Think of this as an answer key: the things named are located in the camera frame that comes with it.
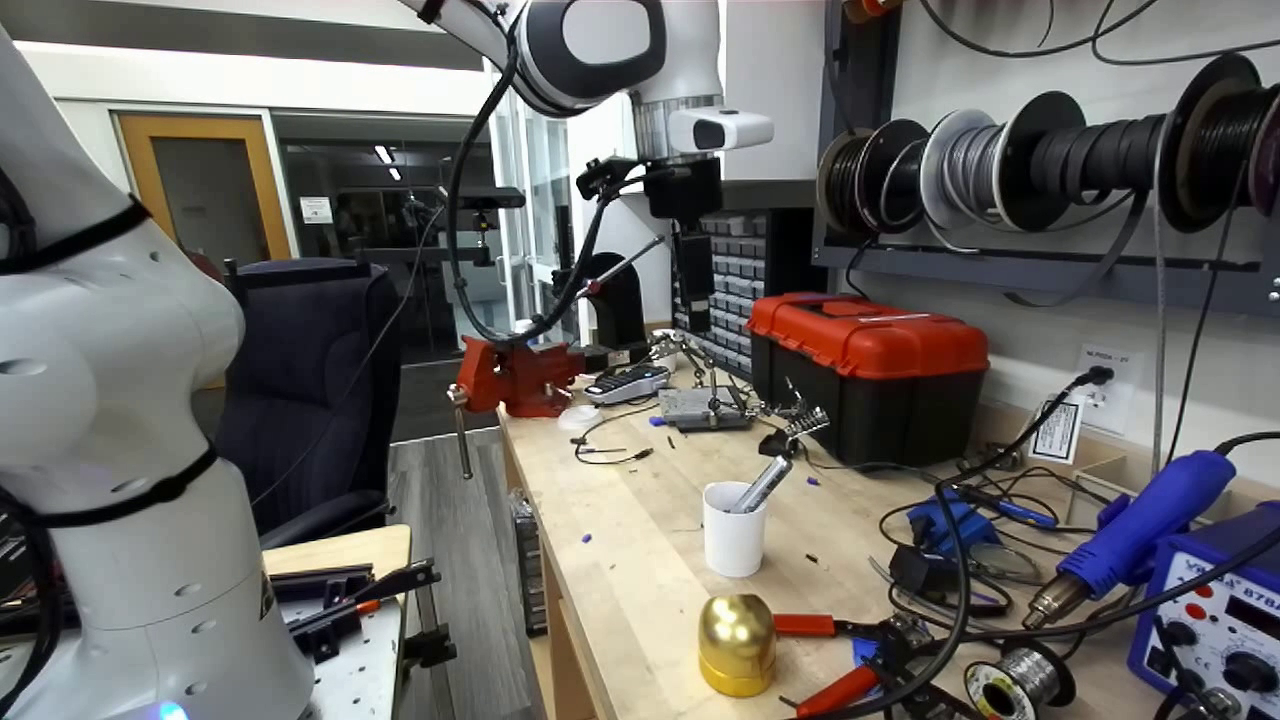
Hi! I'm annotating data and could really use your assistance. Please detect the red black toolbox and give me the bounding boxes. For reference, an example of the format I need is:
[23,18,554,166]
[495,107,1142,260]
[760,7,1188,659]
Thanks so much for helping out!
[748,291,989,466]

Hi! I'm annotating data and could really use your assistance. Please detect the wire spool rack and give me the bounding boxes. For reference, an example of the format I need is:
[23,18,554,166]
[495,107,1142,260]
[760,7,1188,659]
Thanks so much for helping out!
[817,53,1280,291]

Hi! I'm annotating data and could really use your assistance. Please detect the helping hands soldering stand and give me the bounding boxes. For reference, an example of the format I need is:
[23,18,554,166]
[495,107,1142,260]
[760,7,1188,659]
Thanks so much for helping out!
[660,333,757,431]

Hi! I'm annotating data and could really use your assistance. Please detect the grey black Sharpie marker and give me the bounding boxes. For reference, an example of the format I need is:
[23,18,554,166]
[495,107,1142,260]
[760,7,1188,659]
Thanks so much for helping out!
[733,455,793,513]

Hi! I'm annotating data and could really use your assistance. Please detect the white foreground robot arm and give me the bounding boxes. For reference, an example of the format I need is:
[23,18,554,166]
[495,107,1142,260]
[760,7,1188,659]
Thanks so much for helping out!
[0,36,312,720]

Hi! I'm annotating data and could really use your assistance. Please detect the black cable with clip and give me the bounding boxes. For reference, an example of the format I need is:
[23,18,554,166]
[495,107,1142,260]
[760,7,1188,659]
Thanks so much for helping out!
[567,412,660,468]

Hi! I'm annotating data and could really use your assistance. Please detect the red bench vise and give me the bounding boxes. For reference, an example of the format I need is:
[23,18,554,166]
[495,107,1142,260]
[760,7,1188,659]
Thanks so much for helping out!
[448,335,581,418]

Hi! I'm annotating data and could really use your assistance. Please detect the blue hot air gun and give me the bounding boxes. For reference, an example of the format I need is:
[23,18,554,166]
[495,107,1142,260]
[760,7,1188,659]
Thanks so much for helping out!
[1022,454,1234,632]

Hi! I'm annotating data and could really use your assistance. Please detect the white plastic cup with handle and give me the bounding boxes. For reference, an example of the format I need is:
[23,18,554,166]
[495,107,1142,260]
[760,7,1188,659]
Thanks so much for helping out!
[702,480,762,580]

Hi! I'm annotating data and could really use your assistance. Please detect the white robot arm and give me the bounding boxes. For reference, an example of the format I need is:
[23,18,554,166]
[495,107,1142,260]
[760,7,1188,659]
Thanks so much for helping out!
[398,0,738,333]

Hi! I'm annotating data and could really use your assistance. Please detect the black office chair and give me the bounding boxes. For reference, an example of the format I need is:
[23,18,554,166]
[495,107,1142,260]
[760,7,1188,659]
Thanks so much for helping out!
[214,258,404,544]

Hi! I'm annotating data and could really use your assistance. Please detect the small parts drawer cabinet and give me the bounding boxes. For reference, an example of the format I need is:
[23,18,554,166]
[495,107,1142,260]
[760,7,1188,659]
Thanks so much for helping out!
[708,212,782,376]

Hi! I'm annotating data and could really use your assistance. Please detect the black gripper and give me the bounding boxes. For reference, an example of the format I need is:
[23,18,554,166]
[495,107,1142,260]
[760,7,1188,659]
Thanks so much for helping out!
[643,157,723,333]

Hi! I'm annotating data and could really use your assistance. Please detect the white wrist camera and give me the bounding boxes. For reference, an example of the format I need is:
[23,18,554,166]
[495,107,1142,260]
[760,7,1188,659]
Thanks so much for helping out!
[669,107,773,154]

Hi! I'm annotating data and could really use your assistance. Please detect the red handled pliers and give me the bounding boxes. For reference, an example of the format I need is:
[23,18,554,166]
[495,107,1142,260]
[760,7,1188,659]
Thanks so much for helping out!
[773,611,910,720]

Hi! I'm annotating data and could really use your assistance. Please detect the solder wire spool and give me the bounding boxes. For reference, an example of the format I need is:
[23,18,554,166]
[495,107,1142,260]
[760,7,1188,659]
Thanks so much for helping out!
[962,646,1077,720]

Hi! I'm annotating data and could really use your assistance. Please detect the blue soldering station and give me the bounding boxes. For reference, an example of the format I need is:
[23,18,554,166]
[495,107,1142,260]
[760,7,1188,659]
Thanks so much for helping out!
[1126,518,1280,720]

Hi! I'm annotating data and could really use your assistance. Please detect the gold brass wool tip cleaner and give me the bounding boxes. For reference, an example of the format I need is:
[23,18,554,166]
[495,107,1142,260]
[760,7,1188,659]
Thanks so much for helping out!
[696,591,777,701]

